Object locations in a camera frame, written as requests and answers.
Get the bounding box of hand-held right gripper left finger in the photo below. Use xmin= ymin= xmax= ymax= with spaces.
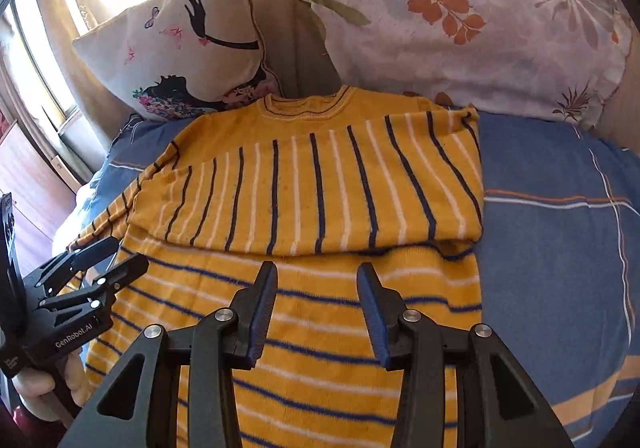
xmin=56 ymin=261 xmax=279 ymax=448

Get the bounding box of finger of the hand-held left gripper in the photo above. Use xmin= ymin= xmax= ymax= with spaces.
xmin=30 ymin=236 xmax=121 ymax=291
xmin=39 ymin=253 xmax=150 ymax=320

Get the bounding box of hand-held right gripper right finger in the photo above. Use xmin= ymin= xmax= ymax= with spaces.
xmin=356 ymin=262 xmax=576 ymax=448

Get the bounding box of yellow striped sweater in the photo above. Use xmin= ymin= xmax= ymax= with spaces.
xmin=67 ymin=84 xmax=485 ymax=448

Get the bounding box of person's left hand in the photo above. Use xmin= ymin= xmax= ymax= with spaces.
xmin=12 ymin=347 xmax=92 ymax=423

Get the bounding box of blue plaid bed sheet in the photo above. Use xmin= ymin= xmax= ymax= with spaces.
xmin=50 ymin=108 xmax=640 ymax=448

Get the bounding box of white cushion with figure print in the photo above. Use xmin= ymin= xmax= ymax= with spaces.
xmin=72 ymin=0 xmax=284 ymax=122

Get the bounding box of white leaf print pillow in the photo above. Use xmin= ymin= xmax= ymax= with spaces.
xmin=273 ymin=0 xmax=632 ymax=131

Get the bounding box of window frame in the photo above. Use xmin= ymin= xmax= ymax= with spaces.
xmin=0 ymin=0 xmax=91 ymax=189

